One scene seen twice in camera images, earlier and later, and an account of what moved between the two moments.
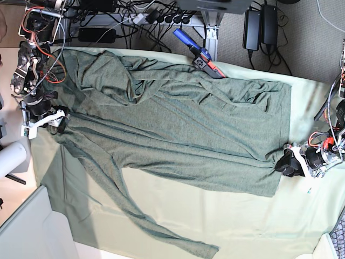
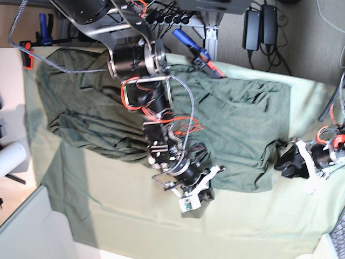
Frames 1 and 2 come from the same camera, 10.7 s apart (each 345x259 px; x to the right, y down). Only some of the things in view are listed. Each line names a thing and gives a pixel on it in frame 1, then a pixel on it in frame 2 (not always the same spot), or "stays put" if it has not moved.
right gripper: (54, 129) → (207, 195)
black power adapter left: (251, 29) stays put
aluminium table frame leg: (212, 19) stays put
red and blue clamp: (202, 61) stays put
